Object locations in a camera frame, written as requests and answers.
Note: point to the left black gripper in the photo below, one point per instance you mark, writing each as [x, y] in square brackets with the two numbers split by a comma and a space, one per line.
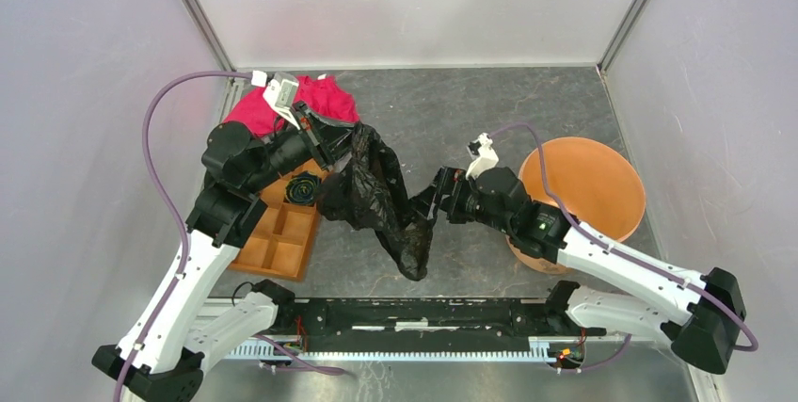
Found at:
[327, 141]

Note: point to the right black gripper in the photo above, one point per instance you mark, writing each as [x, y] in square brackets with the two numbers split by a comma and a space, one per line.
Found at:
[452, 181]

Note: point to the black trash bag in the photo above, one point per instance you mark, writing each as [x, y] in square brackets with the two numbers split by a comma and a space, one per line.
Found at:
[369, 193]

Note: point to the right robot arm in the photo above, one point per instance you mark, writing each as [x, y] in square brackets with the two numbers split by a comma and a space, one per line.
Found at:
[700, 316]

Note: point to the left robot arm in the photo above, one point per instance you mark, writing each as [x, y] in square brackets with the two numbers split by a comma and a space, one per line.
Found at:
[212, 249]

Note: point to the orange trash bin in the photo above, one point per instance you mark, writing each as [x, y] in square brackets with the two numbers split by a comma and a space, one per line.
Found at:
[596, 184]

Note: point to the red cloth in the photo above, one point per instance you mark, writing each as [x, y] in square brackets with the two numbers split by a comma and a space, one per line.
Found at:
[322, 95]

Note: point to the black bag roll right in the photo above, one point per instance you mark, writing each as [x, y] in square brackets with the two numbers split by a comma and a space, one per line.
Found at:
[301, 188]

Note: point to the orange compartment tray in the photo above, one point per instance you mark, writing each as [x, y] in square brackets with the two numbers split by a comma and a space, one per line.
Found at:
[280, 246]

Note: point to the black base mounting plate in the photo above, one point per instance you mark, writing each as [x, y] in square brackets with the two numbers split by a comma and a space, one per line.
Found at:
[493, 324]

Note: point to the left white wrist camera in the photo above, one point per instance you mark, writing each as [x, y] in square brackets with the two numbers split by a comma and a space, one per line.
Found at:
[280, 89]

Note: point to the left aluminium corner post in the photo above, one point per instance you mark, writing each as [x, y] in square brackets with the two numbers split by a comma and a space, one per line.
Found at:
[202, 22]

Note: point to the aluminium corner post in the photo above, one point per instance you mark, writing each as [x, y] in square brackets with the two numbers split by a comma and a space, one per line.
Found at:
[620, 35]
[202, 22]

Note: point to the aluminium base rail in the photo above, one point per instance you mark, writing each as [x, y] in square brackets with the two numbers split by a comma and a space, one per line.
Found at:
[266, 347]

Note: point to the right aluminium corner post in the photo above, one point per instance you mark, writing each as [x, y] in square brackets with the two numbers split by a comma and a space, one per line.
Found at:
[620, 35]

